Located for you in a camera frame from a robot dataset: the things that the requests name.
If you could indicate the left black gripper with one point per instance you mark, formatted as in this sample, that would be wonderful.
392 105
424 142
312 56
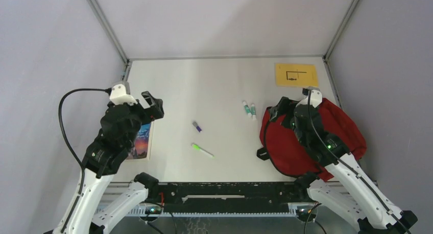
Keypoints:
157 111

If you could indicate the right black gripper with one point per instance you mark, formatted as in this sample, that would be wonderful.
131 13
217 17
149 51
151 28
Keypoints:
284 105

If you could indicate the red student backpack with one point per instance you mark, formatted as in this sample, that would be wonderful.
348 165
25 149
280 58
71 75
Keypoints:
296 160

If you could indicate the Jane Eyre book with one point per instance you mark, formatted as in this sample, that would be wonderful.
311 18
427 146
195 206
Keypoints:
142 144

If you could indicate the green highlighter pen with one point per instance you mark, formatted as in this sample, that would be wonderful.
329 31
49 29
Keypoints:
200 149

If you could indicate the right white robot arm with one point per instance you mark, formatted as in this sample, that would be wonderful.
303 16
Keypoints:
353 196

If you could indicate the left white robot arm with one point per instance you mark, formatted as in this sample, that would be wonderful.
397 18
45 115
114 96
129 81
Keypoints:
98 167

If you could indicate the teal white tube right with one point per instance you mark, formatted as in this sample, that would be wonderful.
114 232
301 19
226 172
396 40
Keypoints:
253 112

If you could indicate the teal white tube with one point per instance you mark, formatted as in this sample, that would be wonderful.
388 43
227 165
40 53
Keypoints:
247 109
253 112

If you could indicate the teal white tube left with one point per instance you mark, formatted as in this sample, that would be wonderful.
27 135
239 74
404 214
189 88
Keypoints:
247 109

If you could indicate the purple glue stick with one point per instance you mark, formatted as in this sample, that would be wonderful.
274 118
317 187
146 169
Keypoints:
195 124

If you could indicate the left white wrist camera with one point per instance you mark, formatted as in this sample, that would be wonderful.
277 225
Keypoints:
120 94

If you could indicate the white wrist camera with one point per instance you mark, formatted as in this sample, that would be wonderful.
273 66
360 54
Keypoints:
120 94
312 96

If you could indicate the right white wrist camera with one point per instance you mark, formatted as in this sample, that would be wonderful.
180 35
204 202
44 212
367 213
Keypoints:
312 96

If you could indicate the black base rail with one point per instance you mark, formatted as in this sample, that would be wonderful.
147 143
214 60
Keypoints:
228 197

